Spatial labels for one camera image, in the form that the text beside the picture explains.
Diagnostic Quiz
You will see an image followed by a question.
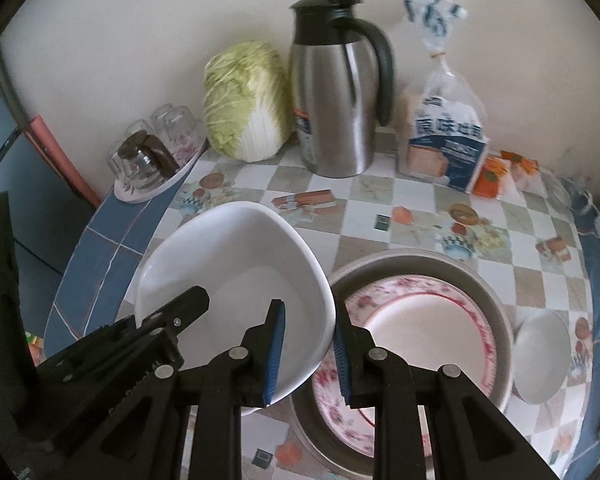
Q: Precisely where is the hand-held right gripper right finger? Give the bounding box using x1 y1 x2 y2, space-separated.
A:
331 307 556 480

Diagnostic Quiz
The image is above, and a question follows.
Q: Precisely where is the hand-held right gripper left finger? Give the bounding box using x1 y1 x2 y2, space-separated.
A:
77 299 287 480

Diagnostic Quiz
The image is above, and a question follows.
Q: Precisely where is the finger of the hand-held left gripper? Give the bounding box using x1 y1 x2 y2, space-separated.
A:
135 286 211 341

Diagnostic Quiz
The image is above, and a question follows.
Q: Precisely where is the white square bowl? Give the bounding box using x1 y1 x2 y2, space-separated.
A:
132 201 337 416

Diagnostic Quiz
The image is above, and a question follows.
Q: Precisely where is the red-rimmed white bowl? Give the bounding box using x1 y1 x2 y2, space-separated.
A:
362 294 498 397

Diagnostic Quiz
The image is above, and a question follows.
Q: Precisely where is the floral plate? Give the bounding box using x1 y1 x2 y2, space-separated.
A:
312 275 501 456

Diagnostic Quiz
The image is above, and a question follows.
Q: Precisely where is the stainless steel basin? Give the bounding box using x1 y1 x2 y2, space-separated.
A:
287 248 515 478

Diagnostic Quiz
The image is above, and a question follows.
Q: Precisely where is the white oval tray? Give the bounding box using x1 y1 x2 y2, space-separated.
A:
112 130 208 205

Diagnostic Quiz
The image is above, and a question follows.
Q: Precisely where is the checkered printed tablecloth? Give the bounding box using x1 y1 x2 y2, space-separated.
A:
25 137 600 480

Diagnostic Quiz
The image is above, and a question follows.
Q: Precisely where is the dark blue panel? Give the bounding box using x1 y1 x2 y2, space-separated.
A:
0 70 96 281

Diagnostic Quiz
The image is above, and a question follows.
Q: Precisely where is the pink board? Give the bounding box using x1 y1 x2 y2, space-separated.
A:
27 115 103 208

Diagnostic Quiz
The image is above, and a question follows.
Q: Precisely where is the small white plate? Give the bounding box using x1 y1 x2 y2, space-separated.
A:
512 308 572 406

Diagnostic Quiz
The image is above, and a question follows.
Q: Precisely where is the napa cabbage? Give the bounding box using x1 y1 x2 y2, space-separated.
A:
202 40 293 162

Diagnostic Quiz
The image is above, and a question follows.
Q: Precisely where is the bagged toast bread loaf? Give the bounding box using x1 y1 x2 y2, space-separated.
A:
397 0 491 193

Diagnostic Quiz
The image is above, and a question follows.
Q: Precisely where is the orange packet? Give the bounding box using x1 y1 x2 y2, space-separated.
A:
500 149 541 193
472 155 512 201

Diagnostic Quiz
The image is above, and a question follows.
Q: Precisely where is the stainless steel thermos jug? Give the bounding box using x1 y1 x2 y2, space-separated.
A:
289 0 398 178

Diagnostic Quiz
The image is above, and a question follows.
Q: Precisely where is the clear glass mug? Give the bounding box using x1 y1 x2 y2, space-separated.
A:
545 172 598 218

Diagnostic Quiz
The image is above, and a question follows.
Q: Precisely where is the glass pitcher with brown handle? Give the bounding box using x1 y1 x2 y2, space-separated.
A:
117 130 179 191

